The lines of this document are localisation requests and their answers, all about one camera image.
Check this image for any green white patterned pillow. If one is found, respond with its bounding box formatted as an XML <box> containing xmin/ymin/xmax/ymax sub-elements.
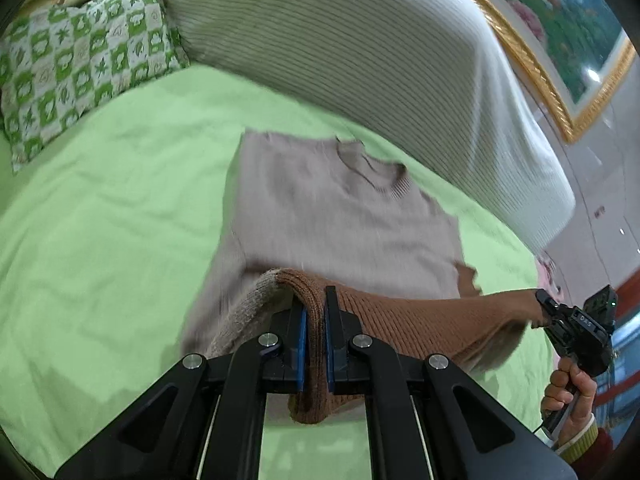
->
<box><xmin>1</xmin><ymin>0</ymin><xmax>189</xmax><ymax>171</ymax></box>

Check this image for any red sleeve forearm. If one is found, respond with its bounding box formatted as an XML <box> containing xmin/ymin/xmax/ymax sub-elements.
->
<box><xmin>554</xmin><ymin>415</ymin><xmax>614</xmax><ymax>480</ymax></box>

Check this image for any white striped headboard cushion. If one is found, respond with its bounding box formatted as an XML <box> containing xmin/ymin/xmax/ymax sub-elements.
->
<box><xmin>165</xmin><ymin>0</ymin><xmax>576</xmax><ymax>252</ymax></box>

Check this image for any right hand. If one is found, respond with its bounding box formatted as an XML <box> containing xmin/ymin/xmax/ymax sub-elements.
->
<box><xmin>540</xmin><ymin>356</ymin><xmax>597</xmax><ymax>446</ymax></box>

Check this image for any beige brown knit sweater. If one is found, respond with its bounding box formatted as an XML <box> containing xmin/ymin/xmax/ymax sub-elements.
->
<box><xmin>181</xmin><ymin>130</ymin><xmax>544</xmax><ymax>424</ymax></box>

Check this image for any green bed sheet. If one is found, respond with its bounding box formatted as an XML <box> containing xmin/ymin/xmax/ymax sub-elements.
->
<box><xmin>1</xmin><ymin>65</ymin><xmax>538</xmax><ymax>474</ymax></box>

